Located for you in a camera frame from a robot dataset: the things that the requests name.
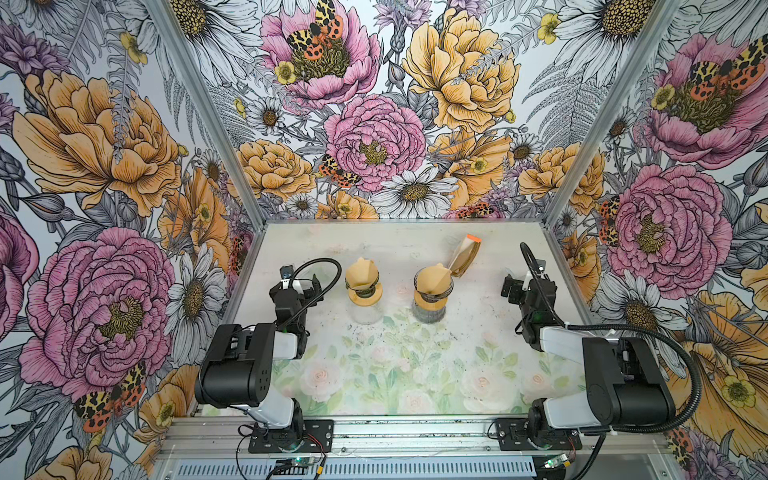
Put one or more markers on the aluminium rail frame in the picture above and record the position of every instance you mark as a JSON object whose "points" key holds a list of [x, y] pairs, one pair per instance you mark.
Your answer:
{"points": [[217, 437]]}

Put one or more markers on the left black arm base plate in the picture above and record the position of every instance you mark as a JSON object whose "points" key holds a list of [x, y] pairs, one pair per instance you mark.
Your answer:
{"points": [[308, 436]]}

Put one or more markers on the white vented cable duct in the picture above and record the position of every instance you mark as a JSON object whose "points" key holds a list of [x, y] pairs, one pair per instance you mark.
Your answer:
{"points": [[514, 467]]}

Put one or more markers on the green glass dripper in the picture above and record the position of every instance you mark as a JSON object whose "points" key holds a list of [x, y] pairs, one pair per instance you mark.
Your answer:
{"points": [[365, 291]]}

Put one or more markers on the brown coffee filter stack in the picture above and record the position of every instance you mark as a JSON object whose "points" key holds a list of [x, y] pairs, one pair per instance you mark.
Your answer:
{"points": [[464, 255]]}

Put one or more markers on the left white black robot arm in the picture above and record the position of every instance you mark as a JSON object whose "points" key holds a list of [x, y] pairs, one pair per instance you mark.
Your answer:
{"points": [[236, 371]]}

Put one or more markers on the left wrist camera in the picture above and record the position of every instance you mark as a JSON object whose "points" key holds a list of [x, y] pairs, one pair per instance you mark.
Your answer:
{"points": [[286, 273]]}

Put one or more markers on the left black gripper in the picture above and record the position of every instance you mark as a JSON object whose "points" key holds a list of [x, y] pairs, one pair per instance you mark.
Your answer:
{"points": [[314, 294]]}

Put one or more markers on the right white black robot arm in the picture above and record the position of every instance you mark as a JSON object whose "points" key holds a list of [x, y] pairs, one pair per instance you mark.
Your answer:
{"points": [[623, 385]]}

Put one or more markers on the clear glass flask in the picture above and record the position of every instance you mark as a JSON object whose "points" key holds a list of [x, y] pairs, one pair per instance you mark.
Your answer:
{"points": [[366, 315]]}

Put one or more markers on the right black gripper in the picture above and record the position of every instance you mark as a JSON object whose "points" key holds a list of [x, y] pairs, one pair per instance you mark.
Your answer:
{"points": [[517, 288]]}

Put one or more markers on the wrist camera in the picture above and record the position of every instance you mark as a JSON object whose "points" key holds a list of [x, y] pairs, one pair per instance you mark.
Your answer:
{"points": [[286, 273], [534, 288]]}

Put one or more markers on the single brown coffee filter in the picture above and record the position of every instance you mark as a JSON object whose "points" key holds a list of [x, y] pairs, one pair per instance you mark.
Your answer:
{"points": [[433, 279]]}

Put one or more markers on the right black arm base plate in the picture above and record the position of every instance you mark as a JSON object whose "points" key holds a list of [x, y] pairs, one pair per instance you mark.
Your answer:
{"points": [[515, 434]]}

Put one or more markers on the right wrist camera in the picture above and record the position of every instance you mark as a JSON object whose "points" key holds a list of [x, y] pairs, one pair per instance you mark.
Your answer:
{"points": [[534, 288]]}

